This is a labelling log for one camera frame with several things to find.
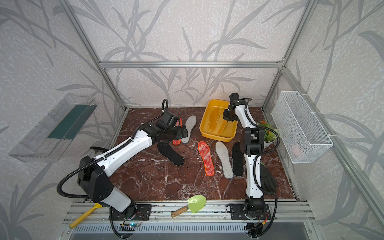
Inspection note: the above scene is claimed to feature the green garden trowel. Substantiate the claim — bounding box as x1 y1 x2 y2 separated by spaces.
171 195 207 218

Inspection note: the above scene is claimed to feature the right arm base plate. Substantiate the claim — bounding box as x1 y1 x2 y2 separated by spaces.
225 203 272 222

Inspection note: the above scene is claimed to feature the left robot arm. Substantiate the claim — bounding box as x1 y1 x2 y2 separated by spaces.
57 99 188 213

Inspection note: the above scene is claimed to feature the white wire basket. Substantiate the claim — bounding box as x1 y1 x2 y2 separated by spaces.
272 91 334 164

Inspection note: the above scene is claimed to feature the red insole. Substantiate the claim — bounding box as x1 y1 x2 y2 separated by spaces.
172 119 183 146
198 141 215 177

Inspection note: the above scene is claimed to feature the yellow plastic spatula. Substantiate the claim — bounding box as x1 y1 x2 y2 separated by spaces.
69 203 103 229

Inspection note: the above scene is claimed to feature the green circuit board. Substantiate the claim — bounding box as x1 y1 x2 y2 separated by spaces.
119 222 141 233

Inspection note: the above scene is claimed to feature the yellow plastic storage box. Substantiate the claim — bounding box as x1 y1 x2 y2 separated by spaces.
199 100 238 143

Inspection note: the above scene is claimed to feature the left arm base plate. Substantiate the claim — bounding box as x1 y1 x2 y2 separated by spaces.
109 204 152 221

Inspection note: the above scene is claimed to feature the far grey insole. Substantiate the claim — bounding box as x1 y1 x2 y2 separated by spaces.
182 116 197 144

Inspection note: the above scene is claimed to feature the left black insole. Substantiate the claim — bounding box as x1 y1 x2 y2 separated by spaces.
157 143 185 167

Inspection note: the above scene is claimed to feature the yellow insole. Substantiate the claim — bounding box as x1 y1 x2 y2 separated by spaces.
208 108 223 133
218 120 234 137

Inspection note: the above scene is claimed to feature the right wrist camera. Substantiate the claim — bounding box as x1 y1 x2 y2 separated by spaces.
230 93 240 104

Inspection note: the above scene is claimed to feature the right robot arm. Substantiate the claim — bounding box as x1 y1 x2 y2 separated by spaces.
224 93 278 220

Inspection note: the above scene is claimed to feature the grey insole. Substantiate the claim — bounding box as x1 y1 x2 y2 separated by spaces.
182 116 197 144
216 142 234 180

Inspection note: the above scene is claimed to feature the clear plastic wall shelf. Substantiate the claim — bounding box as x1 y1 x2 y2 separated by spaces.
9 94 98 163

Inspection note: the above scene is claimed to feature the near grey insole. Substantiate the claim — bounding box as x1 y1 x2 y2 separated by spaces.
216 142 234 180

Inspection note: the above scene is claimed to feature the potted artificial plant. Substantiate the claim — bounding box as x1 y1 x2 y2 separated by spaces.
258 120 279 148

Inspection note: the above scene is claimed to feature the right black insole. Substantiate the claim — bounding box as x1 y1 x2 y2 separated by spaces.
232 142 244 177

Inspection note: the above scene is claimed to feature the black insole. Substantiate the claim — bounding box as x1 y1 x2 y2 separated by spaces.
232 142 244 177
157 143 185 167

